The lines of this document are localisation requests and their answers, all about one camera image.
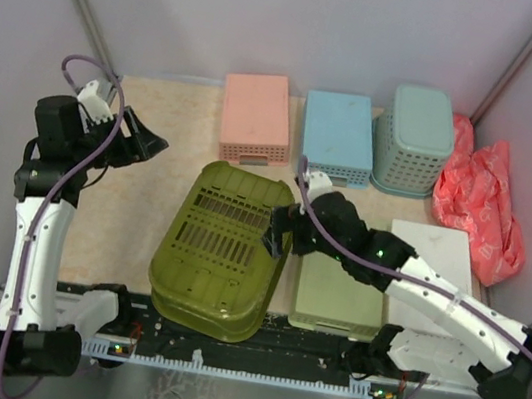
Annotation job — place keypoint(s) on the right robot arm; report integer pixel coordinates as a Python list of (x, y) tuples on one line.
[(479, 348)]

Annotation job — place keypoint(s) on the salmon pink perforated bin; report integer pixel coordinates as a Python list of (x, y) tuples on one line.
[(255, 119)]

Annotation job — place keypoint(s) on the olive green tub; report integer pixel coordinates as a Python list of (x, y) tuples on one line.
[(211, 273)]

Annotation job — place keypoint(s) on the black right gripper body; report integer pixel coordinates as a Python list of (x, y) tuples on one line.
[(306, 238)]

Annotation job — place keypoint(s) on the light blue perforated bin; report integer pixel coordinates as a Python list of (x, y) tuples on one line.
[(337, 137)]

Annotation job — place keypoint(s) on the red plastic bag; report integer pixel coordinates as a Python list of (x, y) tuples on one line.
[(473, 194)]

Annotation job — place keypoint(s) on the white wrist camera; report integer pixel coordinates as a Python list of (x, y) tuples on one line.
[(96, 97), (317, 184)]

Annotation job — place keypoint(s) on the light green perforated bin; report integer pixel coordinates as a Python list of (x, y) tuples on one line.
[(327, 299)]

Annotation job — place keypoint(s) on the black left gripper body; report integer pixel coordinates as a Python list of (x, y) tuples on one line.
[(91, 141)]

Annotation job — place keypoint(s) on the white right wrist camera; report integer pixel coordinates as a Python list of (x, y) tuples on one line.
[(317, 184)]

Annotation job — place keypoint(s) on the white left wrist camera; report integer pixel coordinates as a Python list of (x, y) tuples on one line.
[(96, 97)]

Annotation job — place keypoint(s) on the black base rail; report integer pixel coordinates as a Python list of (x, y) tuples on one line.
[(277, 349)]

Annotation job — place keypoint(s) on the white plastic bin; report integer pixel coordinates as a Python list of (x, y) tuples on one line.
[(447, 252)]

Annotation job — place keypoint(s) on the pale green perforated basket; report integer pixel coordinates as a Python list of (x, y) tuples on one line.
[(413, 138)]

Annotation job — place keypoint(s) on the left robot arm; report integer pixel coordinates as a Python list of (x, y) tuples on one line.
[(35, 340)]

